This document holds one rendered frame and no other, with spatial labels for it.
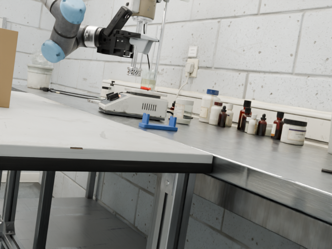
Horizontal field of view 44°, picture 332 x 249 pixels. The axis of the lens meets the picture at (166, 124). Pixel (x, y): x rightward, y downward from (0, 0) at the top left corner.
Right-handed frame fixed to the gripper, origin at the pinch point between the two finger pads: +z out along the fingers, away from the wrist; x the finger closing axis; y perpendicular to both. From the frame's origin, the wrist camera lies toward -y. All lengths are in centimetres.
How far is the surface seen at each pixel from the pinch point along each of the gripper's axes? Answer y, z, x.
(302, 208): 29, 55, 58
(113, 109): 24.2, -5.6, 9.7
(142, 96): 18.7, -0.3, 2.1
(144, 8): -16.2, -24.9, -36.8
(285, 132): 22.1, 43.8, -6.6
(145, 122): 24.2, 13.6, 26.5
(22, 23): -18, -196, -152
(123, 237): 93, -30, -62
